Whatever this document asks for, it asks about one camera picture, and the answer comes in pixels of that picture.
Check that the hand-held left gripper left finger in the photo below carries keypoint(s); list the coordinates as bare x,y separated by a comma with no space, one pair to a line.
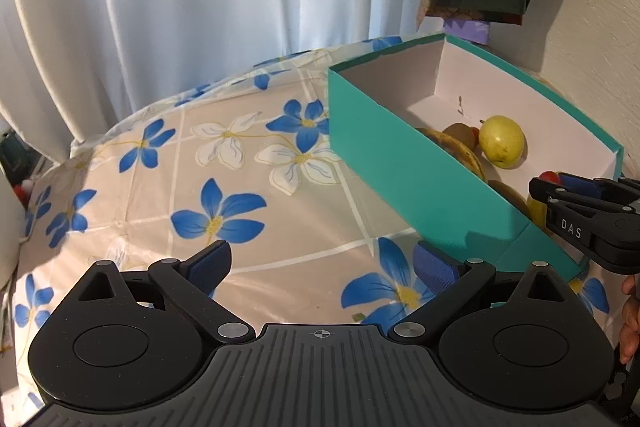
210,264

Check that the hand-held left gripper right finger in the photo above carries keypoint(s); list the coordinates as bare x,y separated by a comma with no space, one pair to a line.
435,267

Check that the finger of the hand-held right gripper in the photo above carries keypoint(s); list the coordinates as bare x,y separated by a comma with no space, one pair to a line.
545,189
580,182

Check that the red cherry tomato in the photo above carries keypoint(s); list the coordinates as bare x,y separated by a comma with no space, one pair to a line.
549,176

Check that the curved spotted banana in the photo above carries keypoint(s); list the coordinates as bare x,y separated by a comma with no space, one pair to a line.
460,152

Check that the brown kiwi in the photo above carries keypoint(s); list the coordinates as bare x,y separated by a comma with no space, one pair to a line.
460,134

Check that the teal cardboard box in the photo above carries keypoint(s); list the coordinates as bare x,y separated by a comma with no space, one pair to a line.
400,157

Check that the person's right hand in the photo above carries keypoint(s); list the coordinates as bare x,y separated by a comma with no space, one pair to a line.
631,312

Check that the blue floral tablecloth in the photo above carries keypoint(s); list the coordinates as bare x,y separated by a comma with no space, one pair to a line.
200,187

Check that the purple bag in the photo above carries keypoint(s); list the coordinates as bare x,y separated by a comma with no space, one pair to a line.
467,30

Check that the small red object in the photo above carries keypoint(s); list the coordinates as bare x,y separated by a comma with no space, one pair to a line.
21,193

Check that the dark green container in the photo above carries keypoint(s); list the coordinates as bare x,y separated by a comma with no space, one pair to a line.
12,152

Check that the white curtain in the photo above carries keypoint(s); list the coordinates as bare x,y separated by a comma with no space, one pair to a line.
200,7

